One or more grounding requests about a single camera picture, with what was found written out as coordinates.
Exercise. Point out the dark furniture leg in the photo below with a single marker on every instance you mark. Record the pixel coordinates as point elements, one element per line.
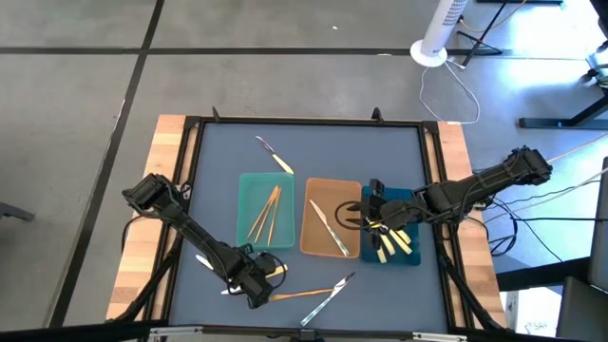
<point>14,211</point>

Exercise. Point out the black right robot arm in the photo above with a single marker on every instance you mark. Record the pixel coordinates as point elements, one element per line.
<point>475,187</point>

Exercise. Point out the grey chair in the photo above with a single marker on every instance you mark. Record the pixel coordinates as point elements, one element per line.
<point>598,247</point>

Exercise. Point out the orange plastic bin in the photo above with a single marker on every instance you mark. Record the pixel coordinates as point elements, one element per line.
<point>313,237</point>

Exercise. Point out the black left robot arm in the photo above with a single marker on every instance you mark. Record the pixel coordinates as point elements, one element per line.
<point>190,233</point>

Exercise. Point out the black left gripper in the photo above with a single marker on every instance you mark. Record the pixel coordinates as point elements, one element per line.
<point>247,275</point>

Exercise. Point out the black support beam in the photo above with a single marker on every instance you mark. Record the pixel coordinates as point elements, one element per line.
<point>71,332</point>

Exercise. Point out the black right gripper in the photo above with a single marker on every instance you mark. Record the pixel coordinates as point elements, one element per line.
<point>394,214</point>

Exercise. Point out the black aluminium table frame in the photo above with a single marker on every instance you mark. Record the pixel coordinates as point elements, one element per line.
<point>309,120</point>

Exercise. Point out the teal plastic bin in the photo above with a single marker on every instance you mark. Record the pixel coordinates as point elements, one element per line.
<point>247,199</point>

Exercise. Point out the black tripod stand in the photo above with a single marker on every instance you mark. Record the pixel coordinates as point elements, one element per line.
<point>480,40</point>

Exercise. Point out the silver metal bracket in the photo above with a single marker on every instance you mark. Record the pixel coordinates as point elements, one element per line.
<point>439,337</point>
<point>176,331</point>

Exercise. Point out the blue plastic bin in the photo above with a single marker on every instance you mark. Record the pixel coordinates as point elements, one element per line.
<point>369,254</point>

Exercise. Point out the white cardboard box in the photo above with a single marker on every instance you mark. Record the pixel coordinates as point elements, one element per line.
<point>534,313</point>

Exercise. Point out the office chair base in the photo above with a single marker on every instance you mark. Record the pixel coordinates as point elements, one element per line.
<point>599,71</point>

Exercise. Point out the white tower fan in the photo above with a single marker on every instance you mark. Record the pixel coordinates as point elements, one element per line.
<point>439,33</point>

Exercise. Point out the black desk foot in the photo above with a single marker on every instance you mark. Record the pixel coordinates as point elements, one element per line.
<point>532,278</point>
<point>546,123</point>

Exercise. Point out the grey-blue table mat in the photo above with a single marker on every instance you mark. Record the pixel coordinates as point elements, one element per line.
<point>380,294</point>

